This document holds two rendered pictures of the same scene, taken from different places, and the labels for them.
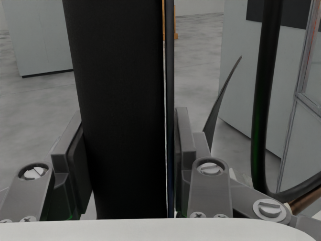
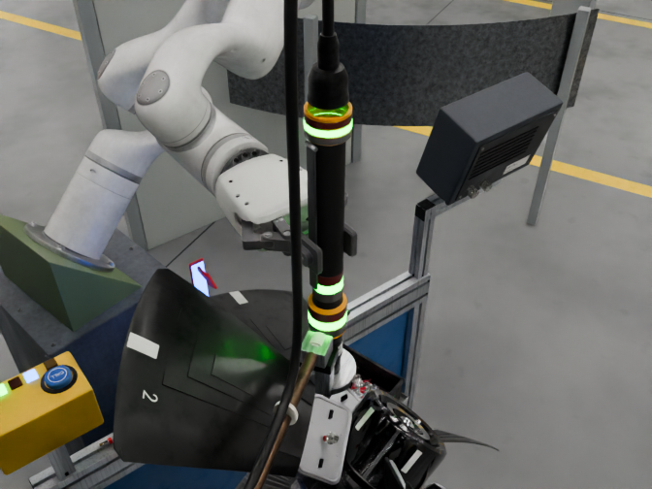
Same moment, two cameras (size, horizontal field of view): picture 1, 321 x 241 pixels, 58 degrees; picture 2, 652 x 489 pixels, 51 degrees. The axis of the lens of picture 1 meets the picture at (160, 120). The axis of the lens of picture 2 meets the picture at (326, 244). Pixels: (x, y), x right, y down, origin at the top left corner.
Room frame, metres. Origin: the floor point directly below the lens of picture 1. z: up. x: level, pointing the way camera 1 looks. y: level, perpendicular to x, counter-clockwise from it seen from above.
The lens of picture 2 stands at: (0.54, -0.31, 1.93)
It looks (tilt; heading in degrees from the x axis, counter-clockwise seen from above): 41 degrees down; 143
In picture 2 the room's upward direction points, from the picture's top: straight up
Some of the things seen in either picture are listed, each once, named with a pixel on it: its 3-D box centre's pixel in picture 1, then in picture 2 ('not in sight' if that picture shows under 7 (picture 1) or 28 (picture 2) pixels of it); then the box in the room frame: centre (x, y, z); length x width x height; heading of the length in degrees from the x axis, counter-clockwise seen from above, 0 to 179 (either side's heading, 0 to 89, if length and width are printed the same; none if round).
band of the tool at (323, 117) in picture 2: not in sight; (328, 121); (0.11, 0.01, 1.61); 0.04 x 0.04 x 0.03
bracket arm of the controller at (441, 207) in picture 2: not in sight; (460, 192); (-0.25, 0.65, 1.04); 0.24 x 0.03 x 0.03; 90
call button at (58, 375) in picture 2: not in sight; (58, 377); (-0.26, -0.23, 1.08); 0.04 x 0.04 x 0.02
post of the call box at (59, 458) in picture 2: not in sight; (55, 449); (-0.26, -0.28, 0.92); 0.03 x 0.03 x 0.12; 0
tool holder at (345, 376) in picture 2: not in sight; (325, 352); (0.11, 0.01, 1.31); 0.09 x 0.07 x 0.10; 125
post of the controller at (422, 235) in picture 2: not in sight; (421, 240); (-0.25, 0.55, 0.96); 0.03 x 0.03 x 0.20; 0
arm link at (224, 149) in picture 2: not in sight; (241, 170); (-0.06, 0.02, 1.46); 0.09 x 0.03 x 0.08; 90
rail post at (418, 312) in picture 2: not in sight; (403, 400); (-0.25, 0.55, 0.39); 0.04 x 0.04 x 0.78; 0
